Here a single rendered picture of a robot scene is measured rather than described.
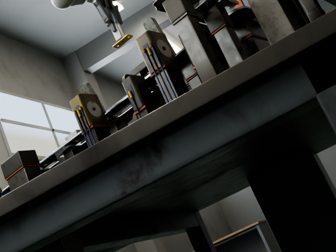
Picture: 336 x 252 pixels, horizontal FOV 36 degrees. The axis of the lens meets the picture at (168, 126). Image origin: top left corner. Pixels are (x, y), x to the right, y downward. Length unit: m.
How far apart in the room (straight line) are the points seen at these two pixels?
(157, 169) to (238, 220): 10.52
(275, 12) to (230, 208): 10.30
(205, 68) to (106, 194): 0.36
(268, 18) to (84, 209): 0.68
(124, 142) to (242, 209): 10.51
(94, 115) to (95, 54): 5.95
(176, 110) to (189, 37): 0.27
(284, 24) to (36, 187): 0.73
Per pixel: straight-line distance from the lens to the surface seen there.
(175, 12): 1.25
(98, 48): 7.63
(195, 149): 1.02
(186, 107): 1.00
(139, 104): 1.55
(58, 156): 2.07
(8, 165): 2.00
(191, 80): 1.62
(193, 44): 1.21
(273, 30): 1.38
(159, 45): 1.49
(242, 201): 11.51
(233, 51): 1.37
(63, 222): 1.15
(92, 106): 1.71
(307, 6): 1.69
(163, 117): 1.01
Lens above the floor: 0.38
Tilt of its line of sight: 16 degrees up
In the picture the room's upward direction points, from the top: 24 degrees counter-clockwise
